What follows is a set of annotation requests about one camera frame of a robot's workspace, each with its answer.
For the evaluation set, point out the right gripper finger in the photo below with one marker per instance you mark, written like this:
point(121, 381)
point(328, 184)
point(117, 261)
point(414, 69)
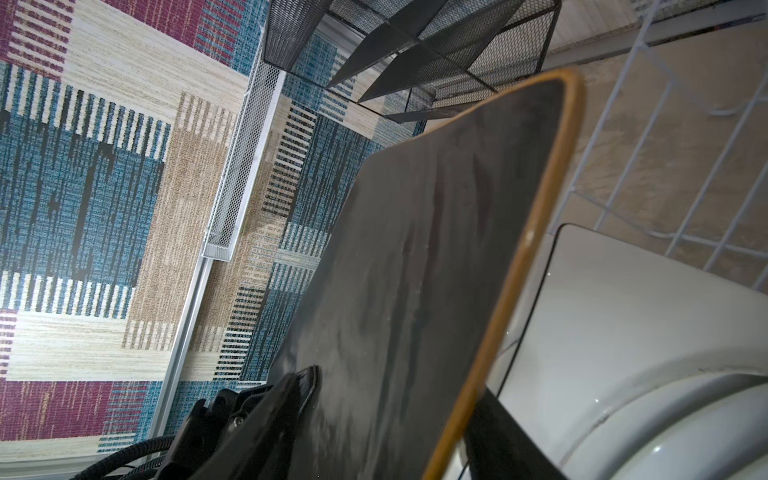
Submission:
point(498, 448)

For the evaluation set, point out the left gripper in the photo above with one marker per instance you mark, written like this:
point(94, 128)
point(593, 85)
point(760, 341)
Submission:
point(246, 435)

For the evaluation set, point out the white square plate black rim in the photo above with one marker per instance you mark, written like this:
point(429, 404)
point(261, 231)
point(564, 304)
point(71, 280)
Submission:
point(602, 323)

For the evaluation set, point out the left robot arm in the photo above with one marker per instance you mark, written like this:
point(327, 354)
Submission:
point(104, 468)

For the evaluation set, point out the black mesh shelf rack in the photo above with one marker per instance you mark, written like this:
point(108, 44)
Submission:
point(412, 61)

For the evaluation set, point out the white mesh wall basket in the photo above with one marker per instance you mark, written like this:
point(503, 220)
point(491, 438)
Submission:
point(244, 157)

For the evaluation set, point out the white wire dish rack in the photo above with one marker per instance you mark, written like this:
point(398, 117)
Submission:
point(674, 152)

